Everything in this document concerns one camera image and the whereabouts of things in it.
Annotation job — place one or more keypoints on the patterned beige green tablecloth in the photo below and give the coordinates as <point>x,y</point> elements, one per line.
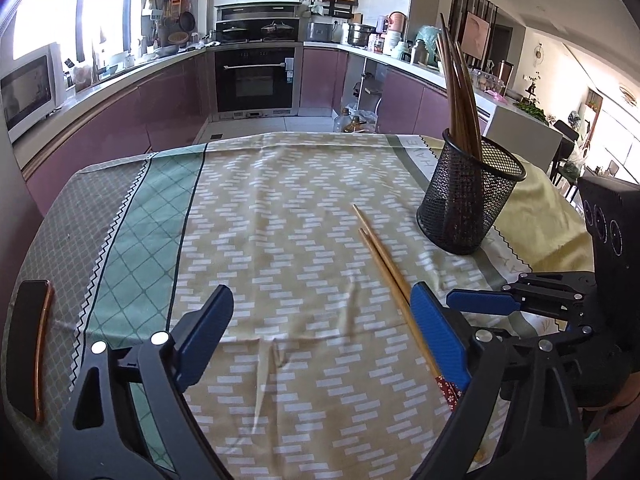
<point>317,375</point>

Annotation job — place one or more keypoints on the hand in pink sleeve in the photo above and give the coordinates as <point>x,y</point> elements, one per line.
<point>608,430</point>

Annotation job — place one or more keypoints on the built-in black oven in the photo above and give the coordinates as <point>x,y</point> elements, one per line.
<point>256,80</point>

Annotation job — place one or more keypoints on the white kitchen island counter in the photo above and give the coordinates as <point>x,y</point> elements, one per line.
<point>414,101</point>

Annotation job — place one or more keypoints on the dark wooden chair back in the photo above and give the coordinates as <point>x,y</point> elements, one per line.
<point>24,352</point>

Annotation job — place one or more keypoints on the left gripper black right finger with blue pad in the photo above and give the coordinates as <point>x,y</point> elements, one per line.
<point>515,419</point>

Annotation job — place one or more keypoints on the green vegetable plastic bag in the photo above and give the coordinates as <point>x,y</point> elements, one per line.
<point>351,119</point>

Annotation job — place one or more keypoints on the purple kitchen cabinets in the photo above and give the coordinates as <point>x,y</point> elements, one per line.
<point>165,104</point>

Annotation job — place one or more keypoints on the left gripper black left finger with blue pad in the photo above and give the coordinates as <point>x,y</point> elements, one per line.
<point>101,437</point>

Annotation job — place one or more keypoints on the yellow cloth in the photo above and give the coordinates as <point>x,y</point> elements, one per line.
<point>536,231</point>

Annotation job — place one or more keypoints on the steel cooking pot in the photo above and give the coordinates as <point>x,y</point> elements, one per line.
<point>358,35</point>

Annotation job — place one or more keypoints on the white microwave oven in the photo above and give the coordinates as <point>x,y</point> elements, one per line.
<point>32,87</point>

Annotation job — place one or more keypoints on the black mesh utensil holder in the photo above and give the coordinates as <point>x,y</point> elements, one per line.
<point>466,194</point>

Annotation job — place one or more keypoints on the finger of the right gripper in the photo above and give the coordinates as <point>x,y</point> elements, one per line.
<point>559,295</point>
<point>573,344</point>

